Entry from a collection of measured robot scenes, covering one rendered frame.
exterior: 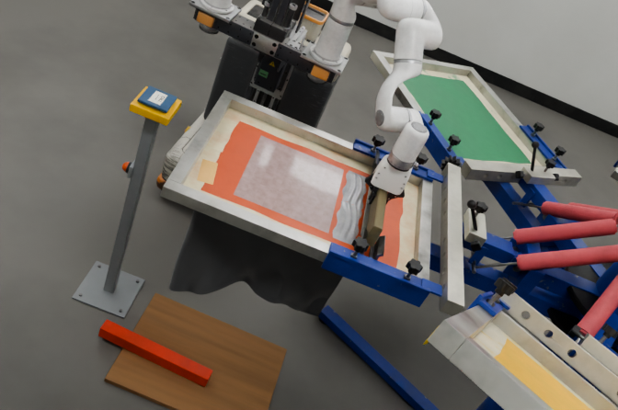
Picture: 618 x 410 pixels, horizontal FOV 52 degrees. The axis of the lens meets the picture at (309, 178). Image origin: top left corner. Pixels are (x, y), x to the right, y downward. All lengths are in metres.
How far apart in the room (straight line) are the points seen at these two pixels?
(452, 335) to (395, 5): 1.26
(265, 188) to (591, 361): 0.99
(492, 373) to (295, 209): 1.11
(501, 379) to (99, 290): 2.08
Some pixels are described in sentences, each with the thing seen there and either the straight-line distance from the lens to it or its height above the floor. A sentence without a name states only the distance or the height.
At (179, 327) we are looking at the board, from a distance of 2.70.
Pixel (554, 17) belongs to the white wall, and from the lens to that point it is 5.84.
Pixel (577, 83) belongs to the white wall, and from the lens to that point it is 6.11.
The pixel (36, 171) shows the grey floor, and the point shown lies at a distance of 3.24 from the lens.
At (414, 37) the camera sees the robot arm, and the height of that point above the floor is 1.48.
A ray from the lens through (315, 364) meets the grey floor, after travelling 2.82.
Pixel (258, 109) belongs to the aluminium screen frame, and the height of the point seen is 0.99.
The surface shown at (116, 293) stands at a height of 0.01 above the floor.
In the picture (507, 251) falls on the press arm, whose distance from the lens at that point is 2.07.
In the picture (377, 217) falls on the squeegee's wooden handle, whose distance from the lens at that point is 1.85.
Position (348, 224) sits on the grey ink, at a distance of 1.93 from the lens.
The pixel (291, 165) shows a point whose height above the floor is 0.96.
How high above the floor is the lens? 2.14
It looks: 36 degrees down
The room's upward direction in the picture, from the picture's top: 25 degrees clockwise
